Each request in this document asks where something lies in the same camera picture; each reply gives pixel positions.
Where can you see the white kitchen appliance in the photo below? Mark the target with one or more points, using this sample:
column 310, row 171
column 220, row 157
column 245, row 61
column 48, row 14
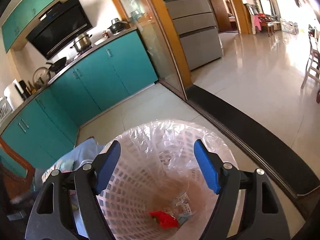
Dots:
column 14, row 94

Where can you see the white mesh trash basket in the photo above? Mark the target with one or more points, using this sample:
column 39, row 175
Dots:
column 156, row 165

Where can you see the wooden framed glass door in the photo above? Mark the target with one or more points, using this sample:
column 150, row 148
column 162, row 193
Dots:
column 162, row 42

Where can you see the clear plastic printed wrapper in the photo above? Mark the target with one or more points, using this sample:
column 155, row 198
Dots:
column 182, row 208

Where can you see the black range hood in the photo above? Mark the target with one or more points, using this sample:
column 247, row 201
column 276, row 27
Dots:
column 63, row 23

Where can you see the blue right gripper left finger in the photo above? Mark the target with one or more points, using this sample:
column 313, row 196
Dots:
column 104, row 165

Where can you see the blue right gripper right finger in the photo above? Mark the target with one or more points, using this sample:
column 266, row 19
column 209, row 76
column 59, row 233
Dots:
column 209, row 164

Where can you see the round metal pot lid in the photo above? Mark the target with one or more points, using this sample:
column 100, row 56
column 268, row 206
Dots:
column 41, row 77

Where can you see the white plate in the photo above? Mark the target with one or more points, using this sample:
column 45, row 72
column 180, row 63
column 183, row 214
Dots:
column 100, row 41

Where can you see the teal kitchen cabinets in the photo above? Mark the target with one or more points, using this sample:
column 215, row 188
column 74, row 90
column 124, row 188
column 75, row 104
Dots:
column 46, row 126

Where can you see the teal upper cabinets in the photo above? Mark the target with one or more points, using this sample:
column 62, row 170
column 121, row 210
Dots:
column 19, row 18

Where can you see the stainless steel stock pot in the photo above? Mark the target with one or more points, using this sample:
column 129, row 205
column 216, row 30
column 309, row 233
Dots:
column 82, row 42

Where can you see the dark pan with lid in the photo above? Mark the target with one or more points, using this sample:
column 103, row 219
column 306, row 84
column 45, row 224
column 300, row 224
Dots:
column 117, row 26

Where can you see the black wok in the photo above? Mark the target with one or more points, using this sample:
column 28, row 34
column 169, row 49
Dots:
column 58, row 65

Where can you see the brown wooden chair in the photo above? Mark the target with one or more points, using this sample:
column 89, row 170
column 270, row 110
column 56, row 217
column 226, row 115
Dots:
column 17, row 173

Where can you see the red snack wrapper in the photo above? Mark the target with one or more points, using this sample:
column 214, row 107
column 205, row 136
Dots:
column 165, row 220

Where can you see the grey refrigerator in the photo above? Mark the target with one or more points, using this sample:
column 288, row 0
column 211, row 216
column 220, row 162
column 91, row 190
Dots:
column 196, row 26

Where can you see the blue striped cloth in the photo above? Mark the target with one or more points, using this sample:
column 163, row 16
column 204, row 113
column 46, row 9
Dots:
column 82, row 154

